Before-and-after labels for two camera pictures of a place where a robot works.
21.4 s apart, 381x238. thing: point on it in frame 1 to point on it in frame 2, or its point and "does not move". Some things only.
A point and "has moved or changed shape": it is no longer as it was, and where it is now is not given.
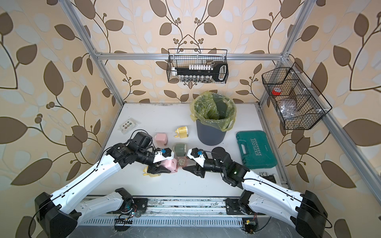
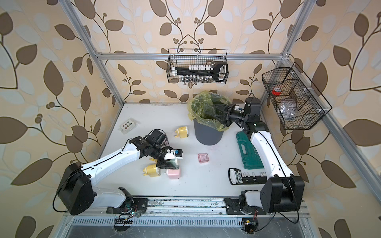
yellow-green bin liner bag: [213, 109] does not move
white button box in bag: [128, 125] does not move
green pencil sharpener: [180, 149] to [172, 164]
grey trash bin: [208, 135] does not move
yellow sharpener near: [152, 175] does not move
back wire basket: [200, 66] does not move
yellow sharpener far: [182, 132] does not move
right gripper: [195, 169] to [227, 117]
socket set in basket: [202, 73] does not move
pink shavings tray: [182, 161] has moved or changed shape
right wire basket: [299, 103] does not move
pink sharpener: [171, 164] has moved or changed shape
